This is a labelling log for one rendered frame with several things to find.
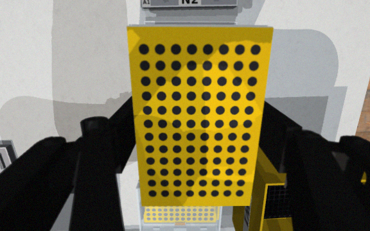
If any yellow rack with grid of holes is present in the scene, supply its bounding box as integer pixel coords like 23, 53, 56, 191
127, 24, 274, 207

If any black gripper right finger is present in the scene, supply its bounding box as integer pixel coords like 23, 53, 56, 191
258, 101, 370, 231

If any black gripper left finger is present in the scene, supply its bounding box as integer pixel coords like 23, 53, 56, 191
0, 96, 136, 231

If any yellow waste bin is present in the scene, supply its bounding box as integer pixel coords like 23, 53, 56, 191
233, 146, 293, 231

